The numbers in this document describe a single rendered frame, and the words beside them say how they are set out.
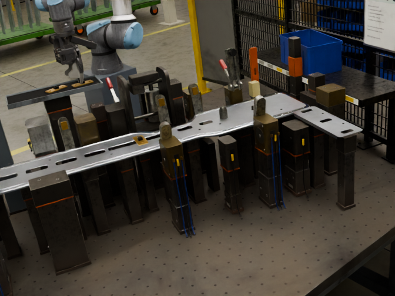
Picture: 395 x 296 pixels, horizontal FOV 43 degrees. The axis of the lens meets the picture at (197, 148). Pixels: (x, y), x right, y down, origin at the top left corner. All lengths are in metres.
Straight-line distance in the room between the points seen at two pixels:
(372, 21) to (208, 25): 2.97
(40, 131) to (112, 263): 0.54
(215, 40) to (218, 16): 0.25
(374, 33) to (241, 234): 0.98
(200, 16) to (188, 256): 3.62
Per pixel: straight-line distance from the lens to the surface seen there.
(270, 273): 1.60
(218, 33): 4.88
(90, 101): 2.49
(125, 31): 2.27
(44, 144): 1.90
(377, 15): 2.15
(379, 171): 2.14
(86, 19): 9.29
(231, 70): 2.06
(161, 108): 1.97
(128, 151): 1.77
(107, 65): 2.38
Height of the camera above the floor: 1.73
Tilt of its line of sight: 25 degrees down
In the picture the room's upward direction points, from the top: 8 degrees counter-clockwise
